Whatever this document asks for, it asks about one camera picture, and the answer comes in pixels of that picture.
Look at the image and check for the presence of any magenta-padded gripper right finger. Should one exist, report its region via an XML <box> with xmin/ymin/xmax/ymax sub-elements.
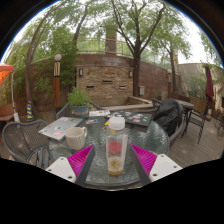
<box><xmin>129</xmin><ymin>143</ymin><xmax>185</xmax><ymax>187</ymax></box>

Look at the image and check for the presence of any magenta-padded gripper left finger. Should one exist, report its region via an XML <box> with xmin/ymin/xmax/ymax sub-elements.
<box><xmin>44</xmin><ymin>144</ymin><xmax>97</xmax><ymax>187</ymax></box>

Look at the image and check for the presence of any clear plastic bottle white cap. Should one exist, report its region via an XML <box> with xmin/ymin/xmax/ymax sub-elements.
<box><xmin>104</xmin><ymin>116</ymin><xmax>130</xmax><ymax>177</ymax></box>

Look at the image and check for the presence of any cream ribbed mug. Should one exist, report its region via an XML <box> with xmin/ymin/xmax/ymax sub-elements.
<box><xmin>64</xmin><ymin>126</ymin><xmax>89</xmax><ymax>151</ymax></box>

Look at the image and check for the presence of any silver laptop with stickers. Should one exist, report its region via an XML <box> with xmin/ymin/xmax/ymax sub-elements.
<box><xmin>37</xmin><ymin>116</ymin><xmax>84</xmax><ymax>141</ymax></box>

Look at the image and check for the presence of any small colourful card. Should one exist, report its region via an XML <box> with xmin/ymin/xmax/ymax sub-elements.
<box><xmin>85</xmin><ymin>118</ymin><xmax>101</xmax><ymax>126</ymax></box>

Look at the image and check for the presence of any black slatted metal chair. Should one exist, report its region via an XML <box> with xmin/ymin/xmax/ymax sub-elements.
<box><xmin>189</xmin><ymin>104</ymin><xmax>211</xmax><ymax>145</ymax></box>

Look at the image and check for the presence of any blue yellow striped cone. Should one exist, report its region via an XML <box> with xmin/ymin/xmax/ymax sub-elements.
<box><xmin>25</xmin><ymin>100</ymin><xmax>35</xmax><ymax>120</ymax></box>

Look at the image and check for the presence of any dark square patio table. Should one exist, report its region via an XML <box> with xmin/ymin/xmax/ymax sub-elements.
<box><xmin>174</xmin><ymin>98</ymin><xmax>196</xmax><ymax>130</ymax></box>

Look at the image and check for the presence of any white printed booklet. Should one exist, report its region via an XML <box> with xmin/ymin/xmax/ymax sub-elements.
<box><xmin>88</xmin><ymin>109</ymin><xmax>111</xmax><ymax>118</ymax></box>

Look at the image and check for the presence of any white umbrella base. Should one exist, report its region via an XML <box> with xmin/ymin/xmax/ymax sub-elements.
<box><xmin>12</xmin><ymin>111</ymin><xmax>21</xmax><ymax>123</ymax></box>

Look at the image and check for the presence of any green plant in teal pot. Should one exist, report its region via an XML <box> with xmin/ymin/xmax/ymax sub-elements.
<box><xmin>66</xmin><ymin>86</ymin><xmax>92</xmax><ymax>120</ymax></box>

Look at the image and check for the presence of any wooden bench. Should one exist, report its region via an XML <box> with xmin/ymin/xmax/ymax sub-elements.
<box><xmin>0</xmin><ymin>102</ymin><xmax>16</xmax><ymax>123</ymax></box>

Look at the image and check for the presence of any folded maroon umbrella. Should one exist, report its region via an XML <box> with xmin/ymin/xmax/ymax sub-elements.
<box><xmin>204</xmin><ymin>62</ymin><xmax>215</xmax><ymax>108</ymax></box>

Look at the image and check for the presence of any slender leaning tree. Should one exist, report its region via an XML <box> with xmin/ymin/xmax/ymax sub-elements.
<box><xmin>156</xmin><ymin>19</ymin><xmax>194</xmax><ymax>98</ymax></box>

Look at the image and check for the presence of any tree with dark forked trunk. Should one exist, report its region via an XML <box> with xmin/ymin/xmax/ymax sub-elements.
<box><xmin>99</xmin><ymin>0</ymin><xmax>174</xmax><ymax>98</ymax></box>

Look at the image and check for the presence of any tall curved trunk tree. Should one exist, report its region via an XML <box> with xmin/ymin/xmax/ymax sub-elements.
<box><xmin>9</xmin><ymin>3</ymin><xmax>91</xmax><ymax>118</ymax></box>

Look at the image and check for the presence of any orange patio umbrella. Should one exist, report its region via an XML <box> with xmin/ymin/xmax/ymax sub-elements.
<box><xmin>0</xmin><ymin>63</ymin><xmax>15</xmax><ymax>86</ymax></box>

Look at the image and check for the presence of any wooden lamp post white globe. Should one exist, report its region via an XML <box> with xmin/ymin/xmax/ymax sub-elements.
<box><xmin>52</xmin><ymin>53</ymin><xmax>63</xmax><ymax>113</ymax></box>

